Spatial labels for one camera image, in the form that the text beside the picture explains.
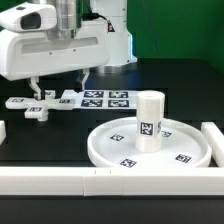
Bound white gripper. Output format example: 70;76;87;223
0;21;109;100

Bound white cross-shaped table base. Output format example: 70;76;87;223
5;90;75;122

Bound white round table top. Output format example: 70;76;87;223
87;117;212;170

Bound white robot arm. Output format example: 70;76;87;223
0;0;137;99

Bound white marker plate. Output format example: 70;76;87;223
62;90;138;109

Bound white left fence block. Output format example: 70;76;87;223
0;120;6;145

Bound white front fence bar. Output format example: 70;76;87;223
0;167;224;196

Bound white fence bar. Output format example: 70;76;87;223
0;167;224;196
201;122;224;168

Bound white right fence bar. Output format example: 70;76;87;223
201;122;224;168

